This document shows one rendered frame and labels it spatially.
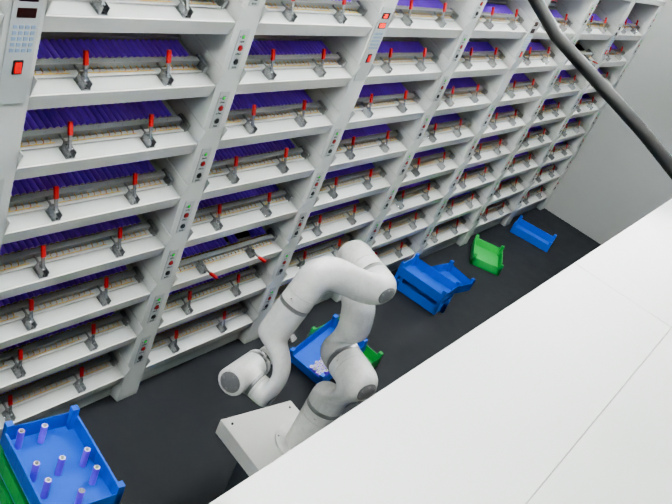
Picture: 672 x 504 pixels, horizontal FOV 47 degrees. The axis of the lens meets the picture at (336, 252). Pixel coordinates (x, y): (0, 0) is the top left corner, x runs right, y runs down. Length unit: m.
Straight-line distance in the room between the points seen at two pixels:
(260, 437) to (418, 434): 1.98
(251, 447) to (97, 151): 1.04
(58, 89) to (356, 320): 1.00
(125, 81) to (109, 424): 1.33
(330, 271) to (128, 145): 0.67
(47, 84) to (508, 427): 1.53
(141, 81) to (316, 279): 0.70
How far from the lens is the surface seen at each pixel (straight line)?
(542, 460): 0.68
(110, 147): 2.20
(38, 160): 2.06
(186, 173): 2.44
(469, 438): 0.65
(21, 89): 1.90
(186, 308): 2.95
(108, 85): 2.08
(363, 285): 2.06
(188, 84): 2.25
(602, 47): 5.40
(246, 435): 2.57
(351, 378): 2.34
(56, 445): 2.29
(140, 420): 2.98
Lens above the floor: 2.10
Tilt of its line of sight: 29 degrees down
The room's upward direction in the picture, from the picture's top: 24 degrees clockwise
